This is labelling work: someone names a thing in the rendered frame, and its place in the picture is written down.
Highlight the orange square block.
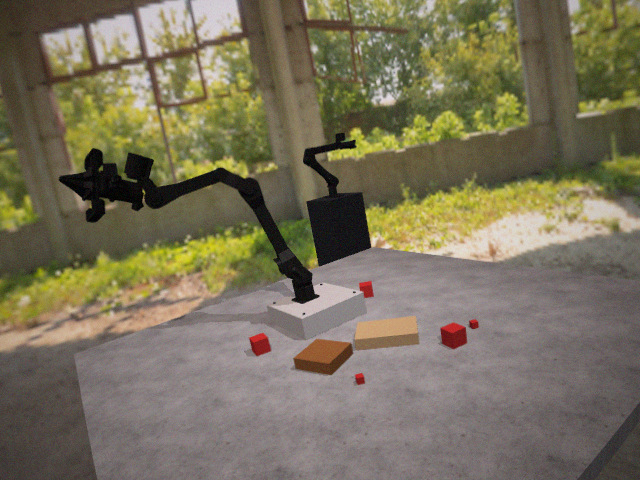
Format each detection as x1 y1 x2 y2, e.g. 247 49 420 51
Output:
293 339 354 375

